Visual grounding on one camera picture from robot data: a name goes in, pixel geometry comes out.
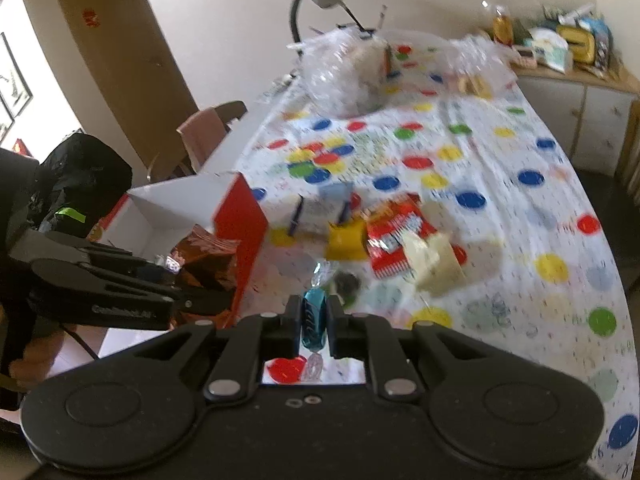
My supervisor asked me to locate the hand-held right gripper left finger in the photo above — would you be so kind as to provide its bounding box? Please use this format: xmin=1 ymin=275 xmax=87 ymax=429
xmin=149 ymin=295 xmax=305 ymax=403

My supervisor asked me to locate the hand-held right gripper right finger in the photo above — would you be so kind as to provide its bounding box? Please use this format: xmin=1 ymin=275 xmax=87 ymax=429
xmin=326 ymin=296 xmax=482 ymax=404

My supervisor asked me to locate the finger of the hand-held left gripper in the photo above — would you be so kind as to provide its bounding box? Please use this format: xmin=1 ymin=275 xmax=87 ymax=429
xmin=85 ymin=250 xmax=176 ymax=288
xmin=172 ymin=287 xmax=236 ymax=317

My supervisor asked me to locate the blue candy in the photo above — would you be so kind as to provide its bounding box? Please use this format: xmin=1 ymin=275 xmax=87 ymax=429
xmin=299 ymin=259 xmax=335 ymax=381

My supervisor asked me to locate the dark round snack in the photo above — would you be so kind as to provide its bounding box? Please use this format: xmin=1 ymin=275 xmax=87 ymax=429
xmin=331 ymin=270 xmax=362 ymax=307

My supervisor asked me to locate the brown snack packet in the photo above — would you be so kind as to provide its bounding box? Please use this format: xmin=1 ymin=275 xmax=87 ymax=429
xmin=170 ymin=224 xmax=242 ymax=293

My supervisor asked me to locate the red cardboard box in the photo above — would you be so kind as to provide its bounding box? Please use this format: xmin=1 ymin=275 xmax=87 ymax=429
xmin=87 ymin=171 xmax=269 ymax=321

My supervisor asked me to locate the yellow snack packet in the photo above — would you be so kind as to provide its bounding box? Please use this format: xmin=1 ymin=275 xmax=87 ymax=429
xmin=326 ymin=217 xmax=370 ymax=262

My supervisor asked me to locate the red snack packet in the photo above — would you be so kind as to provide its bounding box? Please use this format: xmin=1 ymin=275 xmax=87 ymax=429
xmin=365 ymin=194 xmax=441 ymax=280

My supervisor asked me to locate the cream snack packet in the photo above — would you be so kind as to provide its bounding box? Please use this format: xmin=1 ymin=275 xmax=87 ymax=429
xmin=402 ymin=230 xmax=468 ymax=295

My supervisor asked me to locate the light blue snack packet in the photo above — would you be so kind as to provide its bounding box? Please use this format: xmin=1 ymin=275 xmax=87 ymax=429
xmin=290 ymin=182 xmax=357 ymax=238

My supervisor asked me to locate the person's left hand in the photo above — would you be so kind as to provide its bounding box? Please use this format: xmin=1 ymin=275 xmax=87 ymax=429
xmin=9 ymin=332 xmax=65 ymax=392

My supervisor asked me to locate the black bag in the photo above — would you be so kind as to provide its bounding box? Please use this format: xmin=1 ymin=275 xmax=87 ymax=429
xmin=27 ymin=132 xmax=134 ymax=241

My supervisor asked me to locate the pink towel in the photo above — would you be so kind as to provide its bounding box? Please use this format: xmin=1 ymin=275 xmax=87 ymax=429
xmin=176 ymin=108 xmax=231 ymax=173

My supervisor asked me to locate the wooden chair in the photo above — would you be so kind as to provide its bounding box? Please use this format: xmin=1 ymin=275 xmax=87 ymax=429
xmin=150 ymin=101 xmax=249 ymax=183

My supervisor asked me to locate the wooden door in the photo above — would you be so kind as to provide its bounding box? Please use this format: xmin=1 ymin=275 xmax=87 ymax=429
xmin=52 ymin=0 xmax=201 ymax=181

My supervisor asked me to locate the balloon printed tablecloth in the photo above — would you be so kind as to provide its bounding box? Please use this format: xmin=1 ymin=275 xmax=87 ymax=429
xmin=232 ymin=30 xmax=640 ymax=480

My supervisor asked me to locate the large clear plastic bag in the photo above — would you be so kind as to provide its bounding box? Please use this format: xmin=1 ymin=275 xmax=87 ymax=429
xmin=287 ymin=27 xmax=396 ymax=116

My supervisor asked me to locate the clear plastic bag of biscuits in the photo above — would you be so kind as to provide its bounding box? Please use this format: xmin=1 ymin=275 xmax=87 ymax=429
xmin=440 ymin=35 xmax=518 ymax=101

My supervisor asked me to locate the paint brush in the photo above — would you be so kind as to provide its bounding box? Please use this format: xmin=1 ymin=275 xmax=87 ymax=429
xmin=339 ymin=2 xmax=371 ymax=33

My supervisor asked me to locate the wooden cabinet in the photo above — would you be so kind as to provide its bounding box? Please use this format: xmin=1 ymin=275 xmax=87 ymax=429
xmin=512 ymin=62 xmax=640 ymax=176

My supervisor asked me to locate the amber liquid bottle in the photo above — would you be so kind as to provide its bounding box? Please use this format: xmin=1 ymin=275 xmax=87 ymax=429
xmin=492 ymin=5 xmax=515 ymax=43

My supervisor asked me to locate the tissue pack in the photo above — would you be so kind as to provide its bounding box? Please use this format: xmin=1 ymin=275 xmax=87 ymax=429
xmin=530 ymin=29 xmax=573 ymax=72

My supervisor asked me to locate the yellow tin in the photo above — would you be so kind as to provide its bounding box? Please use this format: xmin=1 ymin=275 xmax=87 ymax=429
xmin=556 ymin=24 xmax=598 ymax=65

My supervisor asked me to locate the framed wall picture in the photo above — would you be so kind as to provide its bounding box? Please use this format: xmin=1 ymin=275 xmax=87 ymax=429
xmin=0 ymin=32 xmax=34 ymax=121

